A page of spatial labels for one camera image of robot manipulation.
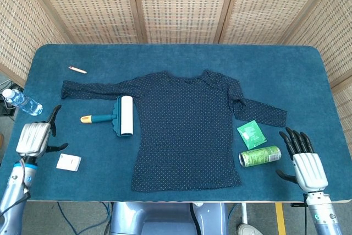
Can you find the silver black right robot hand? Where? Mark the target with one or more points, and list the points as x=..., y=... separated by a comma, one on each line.
x=309, y=170

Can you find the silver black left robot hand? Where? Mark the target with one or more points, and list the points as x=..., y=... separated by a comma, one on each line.
x=33, y=138

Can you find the teal lint roller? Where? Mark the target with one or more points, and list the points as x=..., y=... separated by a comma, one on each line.
x=125, y=116

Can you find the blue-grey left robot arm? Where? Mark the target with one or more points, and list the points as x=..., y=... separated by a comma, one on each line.
x=12, y=191

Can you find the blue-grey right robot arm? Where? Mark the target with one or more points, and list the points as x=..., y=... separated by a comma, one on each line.
x=324, y=218

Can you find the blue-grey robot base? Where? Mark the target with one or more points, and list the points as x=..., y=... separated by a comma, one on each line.
x=165, y=218

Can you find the navy polka-dot long-sleeve shirt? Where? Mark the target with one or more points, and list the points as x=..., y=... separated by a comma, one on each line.
x=187, y=130

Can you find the clear plastic water bottle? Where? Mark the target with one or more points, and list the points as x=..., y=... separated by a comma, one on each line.
x=24, y=103

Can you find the small white box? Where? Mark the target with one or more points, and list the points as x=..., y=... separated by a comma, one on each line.
x=68, y=162

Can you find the green drink can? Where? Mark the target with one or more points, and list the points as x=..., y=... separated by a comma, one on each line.
x=259, y=156

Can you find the yellow floor tape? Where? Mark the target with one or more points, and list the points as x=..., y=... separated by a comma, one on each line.
x=280, y=218

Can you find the green foil sachet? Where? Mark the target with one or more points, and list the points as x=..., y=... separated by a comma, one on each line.
x=251, y=134

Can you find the white table leg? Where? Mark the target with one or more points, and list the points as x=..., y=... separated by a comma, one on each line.
x=244, y=213

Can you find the short wooden pencil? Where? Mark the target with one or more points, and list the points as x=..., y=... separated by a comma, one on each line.
x=77, y=70

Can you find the white shoe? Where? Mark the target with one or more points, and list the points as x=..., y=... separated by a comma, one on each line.
x=248, y=230

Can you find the woven bamboo screen panel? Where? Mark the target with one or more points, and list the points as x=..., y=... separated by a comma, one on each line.
x=335, y=39
x=19, y=26
x=181, y=6
x=90, y=6
x=269, y=6

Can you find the blue carpet table cover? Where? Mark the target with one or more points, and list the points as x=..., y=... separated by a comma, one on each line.
x=176, y=56

